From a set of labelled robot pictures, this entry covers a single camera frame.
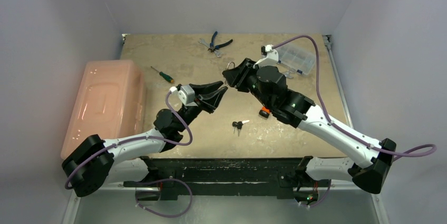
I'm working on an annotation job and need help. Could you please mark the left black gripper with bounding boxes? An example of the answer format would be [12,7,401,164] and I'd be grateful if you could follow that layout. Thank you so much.
[175,81,226,133]

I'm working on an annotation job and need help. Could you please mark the orange black padlock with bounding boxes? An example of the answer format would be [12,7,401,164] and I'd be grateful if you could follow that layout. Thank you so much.
[258,108,270,119]

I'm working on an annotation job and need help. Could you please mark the black key bunch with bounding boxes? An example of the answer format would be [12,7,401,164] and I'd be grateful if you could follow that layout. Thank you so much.
[232,120,250,136]

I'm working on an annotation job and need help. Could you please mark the brass padlock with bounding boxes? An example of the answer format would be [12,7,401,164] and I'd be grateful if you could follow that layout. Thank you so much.
[225,61,236,85]

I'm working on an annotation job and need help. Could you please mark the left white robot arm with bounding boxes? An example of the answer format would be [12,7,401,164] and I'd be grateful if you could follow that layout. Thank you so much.
[62,81,228,197]

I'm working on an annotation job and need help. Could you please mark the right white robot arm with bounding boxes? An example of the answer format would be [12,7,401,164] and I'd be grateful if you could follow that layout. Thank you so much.
[222,59,396,194]

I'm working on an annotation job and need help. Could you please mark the small silver wrench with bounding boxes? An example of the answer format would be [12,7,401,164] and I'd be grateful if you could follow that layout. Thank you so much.
[198,38,223,58]

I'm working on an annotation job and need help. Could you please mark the blue black pliers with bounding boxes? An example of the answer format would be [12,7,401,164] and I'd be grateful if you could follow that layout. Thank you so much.
[208,31,234,53]

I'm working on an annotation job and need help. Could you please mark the large silver wrench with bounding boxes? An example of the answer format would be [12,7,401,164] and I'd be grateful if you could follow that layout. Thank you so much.
[283,70,295,79]

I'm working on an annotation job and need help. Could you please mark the clear plastic organizer box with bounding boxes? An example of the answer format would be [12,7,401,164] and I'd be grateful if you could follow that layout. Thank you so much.
[276,44,316,75]

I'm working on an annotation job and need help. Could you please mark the pink plastic storage box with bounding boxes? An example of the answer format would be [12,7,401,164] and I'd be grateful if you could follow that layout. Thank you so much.
[60,60,146,160]

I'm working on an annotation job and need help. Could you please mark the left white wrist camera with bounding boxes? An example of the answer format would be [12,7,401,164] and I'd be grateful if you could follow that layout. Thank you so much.
[169,84,197,106]

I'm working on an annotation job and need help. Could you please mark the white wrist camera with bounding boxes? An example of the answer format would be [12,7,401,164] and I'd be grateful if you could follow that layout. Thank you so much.
[253,44,279,68]
[169,84,197,106]

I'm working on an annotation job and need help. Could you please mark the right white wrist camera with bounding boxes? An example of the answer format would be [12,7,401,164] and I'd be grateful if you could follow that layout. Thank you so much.
[253,44,279,68]

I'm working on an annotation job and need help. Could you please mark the green handled screwdriver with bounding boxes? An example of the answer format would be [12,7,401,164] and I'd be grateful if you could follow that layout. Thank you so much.
[150,66,175,83]

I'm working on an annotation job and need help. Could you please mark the aluminium frame rail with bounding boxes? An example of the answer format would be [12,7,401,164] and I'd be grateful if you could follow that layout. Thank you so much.
[322,35,390,223]

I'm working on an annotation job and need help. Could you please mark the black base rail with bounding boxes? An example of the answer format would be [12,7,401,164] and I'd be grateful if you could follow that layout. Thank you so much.
[123,157,329,203]

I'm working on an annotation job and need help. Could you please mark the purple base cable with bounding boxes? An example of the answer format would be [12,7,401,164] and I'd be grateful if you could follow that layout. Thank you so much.
[134,179,193,219]

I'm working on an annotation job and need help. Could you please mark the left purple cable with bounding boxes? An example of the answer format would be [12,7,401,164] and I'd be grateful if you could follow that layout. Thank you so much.
[64,90,194,191]

